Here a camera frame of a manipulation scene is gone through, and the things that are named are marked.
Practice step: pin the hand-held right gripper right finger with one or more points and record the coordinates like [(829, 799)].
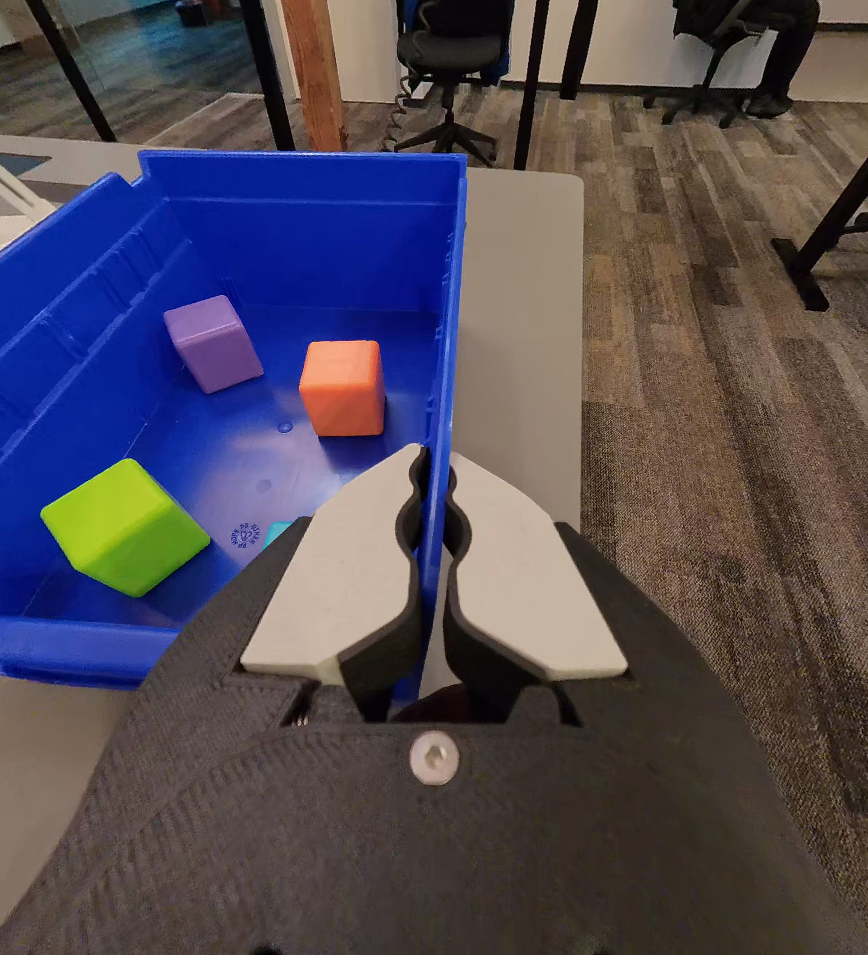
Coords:
[(531, 589)]

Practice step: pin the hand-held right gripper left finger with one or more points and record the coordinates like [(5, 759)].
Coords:
[(329, 582)]

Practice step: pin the teal cube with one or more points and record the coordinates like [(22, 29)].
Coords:
[(277, 533)]

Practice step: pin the orange cube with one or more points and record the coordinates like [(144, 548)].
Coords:
[(341, 388)]

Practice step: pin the green cube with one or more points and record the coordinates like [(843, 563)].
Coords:
[(121, 522)]

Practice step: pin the purple cube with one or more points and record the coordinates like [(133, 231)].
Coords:
[(214, 347)]

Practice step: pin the blue plastic bin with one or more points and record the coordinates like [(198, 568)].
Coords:
[(255, 246)]

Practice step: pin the grey desk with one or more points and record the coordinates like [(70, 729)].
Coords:
[(516, 336)]

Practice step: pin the wooden top office desk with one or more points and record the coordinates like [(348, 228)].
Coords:
[(531, 89)]

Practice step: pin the black table leg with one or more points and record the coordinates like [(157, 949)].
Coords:
[(803, 276)]

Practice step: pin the white stand with wooden board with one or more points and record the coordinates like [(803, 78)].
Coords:
[(24, 195)]

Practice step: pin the blue jacket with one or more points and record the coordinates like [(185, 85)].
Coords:
[(502, 56)]

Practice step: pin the black office chair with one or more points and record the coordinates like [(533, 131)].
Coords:
[(449, 37)]

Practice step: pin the wooden post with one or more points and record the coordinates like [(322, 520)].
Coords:
[(315, 74)]

